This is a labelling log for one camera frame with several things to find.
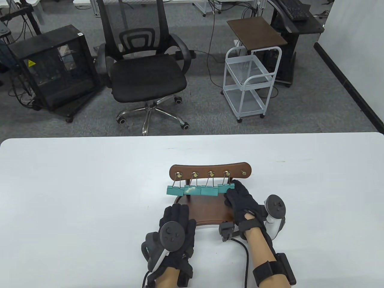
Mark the black desk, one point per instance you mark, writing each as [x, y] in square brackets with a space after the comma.
[313, 25]

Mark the black keyboard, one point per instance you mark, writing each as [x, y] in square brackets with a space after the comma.
[295, 9]

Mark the person's right hand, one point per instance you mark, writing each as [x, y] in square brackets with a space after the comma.
[244, 204]

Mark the black white handheld controller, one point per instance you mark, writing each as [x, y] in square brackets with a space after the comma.
[276, 205]
[171, 237]

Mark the black glass computer case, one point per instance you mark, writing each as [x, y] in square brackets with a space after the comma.
[60, 72]

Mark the black power strip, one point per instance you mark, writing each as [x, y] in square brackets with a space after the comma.
[189, 55]

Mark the person's left forearm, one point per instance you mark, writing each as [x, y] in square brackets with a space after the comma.
[168, 279]

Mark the black armband pack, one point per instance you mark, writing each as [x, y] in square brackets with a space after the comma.
[285, 270]

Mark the black metal stand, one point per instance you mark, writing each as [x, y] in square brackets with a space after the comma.
[18, 12]

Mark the person's right forearm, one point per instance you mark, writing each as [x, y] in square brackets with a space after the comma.
[258, 249]

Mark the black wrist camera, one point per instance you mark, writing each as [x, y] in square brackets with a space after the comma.
[226, 231]

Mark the white desk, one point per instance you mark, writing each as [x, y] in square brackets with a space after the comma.
[95, 7]

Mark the brown wooden side table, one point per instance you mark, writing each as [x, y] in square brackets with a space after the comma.
[256, 33]

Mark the black office chair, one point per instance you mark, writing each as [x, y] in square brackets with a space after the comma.
[148, 78]

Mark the white metal trolley cart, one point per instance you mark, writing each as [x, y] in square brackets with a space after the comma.
[246, 103]

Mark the brown wooden key rack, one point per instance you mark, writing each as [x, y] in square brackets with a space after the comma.
[207, 210]

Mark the person's left hand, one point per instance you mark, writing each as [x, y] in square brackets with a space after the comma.
[192, 240]

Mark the teal binder clip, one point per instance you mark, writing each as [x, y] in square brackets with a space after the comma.
[175, 191]
[209, 191]
[224, 189]
[192, 190]

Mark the black wheeled platform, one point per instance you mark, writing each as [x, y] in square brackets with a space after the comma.
[78, 103]

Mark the black computer tower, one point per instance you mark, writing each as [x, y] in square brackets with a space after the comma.
[271, 64]

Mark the white wheeled table frame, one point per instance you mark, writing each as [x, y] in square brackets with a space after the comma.
[204, 7]

